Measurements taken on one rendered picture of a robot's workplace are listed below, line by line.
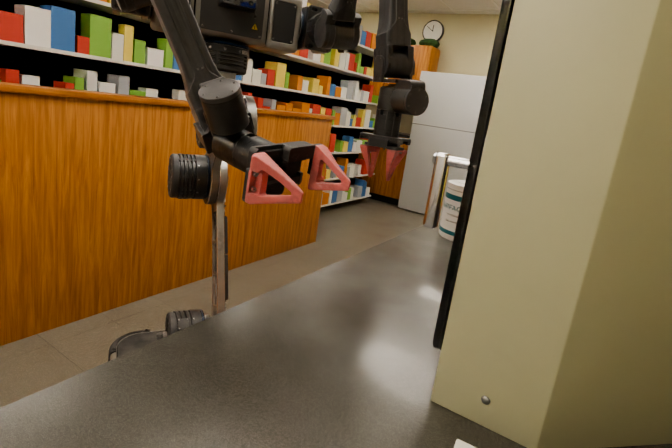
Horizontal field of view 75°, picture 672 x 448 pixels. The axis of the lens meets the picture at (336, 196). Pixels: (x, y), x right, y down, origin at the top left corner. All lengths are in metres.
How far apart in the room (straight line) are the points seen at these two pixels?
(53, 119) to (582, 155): 2.11
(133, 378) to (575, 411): 0.45
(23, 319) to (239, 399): 2.06
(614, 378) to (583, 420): 0.05
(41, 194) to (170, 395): 1.88
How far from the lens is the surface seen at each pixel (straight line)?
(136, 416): 0.49
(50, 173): 2.32
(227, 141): 0.65
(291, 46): 1.35
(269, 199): 0.55
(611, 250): 0.46
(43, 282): 2.46
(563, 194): 0.44
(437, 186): 0.51
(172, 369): 0.54
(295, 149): 0.60
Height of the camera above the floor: 1.24
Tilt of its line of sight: 12 degrees down
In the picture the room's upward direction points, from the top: 8 degrees clockwise
